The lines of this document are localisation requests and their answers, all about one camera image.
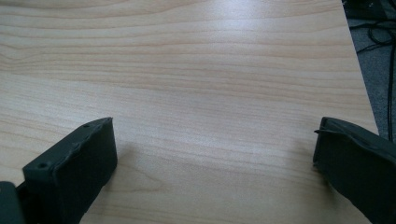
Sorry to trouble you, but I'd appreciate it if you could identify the black cable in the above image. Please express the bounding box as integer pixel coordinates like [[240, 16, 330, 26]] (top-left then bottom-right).
[[348, 18, 396, 143]]

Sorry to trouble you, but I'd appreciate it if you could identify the dark equipment base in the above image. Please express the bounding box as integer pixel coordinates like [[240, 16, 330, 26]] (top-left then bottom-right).
[[341, 0, 396, 21]]

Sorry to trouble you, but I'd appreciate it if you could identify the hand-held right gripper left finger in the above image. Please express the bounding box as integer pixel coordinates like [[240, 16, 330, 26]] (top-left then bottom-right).
[[17, 117, 119, 224]]

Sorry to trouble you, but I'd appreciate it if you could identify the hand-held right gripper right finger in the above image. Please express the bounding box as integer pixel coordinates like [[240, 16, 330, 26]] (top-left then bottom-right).
[[312, 117, 396, 224]]

